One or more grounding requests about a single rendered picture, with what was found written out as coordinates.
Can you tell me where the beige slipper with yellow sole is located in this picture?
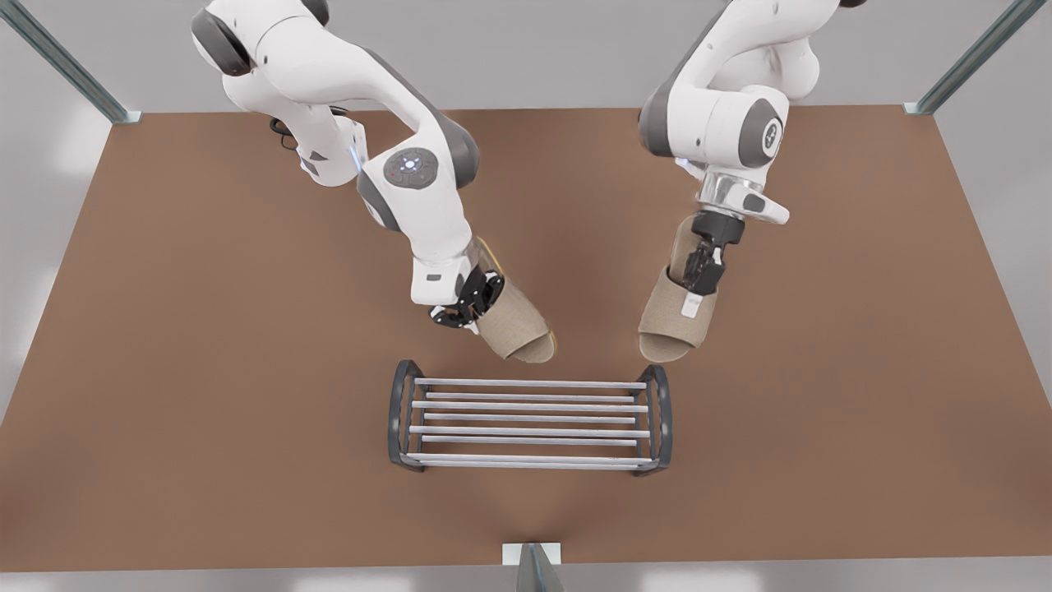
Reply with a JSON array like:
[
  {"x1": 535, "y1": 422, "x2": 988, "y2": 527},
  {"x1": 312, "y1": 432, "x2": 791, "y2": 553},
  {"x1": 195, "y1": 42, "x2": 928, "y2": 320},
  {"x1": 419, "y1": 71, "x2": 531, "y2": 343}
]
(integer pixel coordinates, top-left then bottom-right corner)
[{"x1": 470, "y1": 237, "x2": 557, "y2": 364}]

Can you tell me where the grey metal shoe rack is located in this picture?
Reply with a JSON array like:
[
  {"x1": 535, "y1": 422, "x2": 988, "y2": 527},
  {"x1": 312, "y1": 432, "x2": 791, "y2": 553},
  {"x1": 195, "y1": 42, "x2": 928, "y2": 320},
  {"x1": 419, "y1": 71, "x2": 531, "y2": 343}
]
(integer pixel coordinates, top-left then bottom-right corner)
[{"x1": 387, "y1": 359, "x2": 673, "y2": 477}]

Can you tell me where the beige slipper with white label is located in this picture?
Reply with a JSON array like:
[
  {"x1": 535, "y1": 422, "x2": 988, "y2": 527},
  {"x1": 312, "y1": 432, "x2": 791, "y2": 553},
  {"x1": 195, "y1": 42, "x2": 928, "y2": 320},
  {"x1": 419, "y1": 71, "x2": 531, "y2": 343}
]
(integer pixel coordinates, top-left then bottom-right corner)
[{"x1": 638, "y1": 215, "x2": 721, "y2": 363}]

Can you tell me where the silver frame post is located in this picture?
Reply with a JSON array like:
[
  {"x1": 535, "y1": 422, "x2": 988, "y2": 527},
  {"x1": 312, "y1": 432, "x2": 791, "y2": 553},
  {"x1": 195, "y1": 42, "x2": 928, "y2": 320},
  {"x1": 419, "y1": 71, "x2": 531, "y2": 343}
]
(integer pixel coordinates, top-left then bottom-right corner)
[
  {"x1": 0, "y1": 0, "x2": 142, "y2": 125},
  {"x1": 902, "y1": 0, "x2": 1048, "y2": 116},
  {"x1": 502, "y1": 542, "x2": 565, "y2": 592}
]

